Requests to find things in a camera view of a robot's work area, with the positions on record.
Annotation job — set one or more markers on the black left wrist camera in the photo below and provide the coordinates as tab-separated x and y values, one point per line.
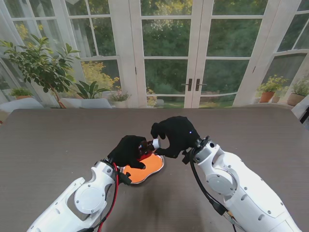
125	178

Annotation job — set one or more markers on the red transparent sample bottle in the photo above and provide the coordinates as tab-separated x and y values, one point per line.
144	148

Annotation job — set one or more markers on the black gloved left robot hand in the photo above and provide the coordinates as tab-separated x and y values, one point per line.
128	152

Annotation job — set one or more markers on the white ribbed bottle cap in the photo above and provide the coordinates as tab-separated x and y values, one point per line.
157	143

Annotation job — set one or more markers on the printed garden window backdrop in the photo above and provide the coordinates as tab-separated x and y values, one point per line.
166	48

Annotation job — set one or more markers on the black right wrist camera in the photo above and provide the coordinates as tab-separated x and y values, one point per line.
186	157

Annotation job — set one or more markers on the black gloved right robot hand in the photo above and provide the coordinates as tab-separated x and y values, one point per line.
181	135

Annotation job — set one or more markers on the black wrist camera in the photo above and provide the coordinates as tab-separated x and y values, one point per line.
186	157
125	178

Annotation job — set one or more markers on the white panel with black frame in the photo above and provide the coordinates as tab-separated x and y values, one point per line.
301	108

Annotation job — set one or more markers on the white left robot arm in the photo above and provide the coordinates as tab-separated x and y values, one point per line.
84	203

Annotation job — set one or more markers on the kidney steel tray orange liner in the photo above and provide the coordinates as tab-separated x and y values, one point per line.
150	170

